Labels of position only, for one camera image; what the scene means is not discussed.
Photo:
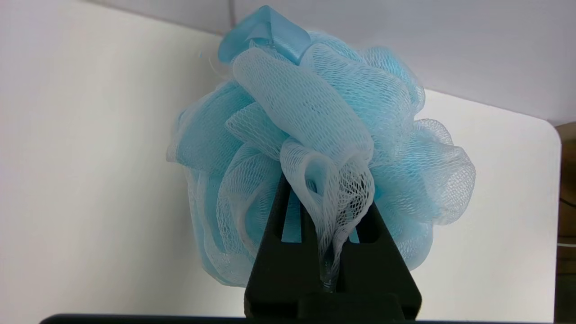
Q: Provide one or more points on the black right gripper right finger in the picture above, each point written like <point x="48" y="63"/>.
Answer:
<point x="375" y="270"/>

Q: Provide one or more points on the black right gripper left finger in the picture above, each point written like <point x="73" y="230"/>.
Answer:
<point x="281" y="265"/>

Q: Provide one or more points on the blue mesh bath loofah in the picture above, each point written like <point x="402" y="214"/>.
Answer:
<point x="315" y="135"/>

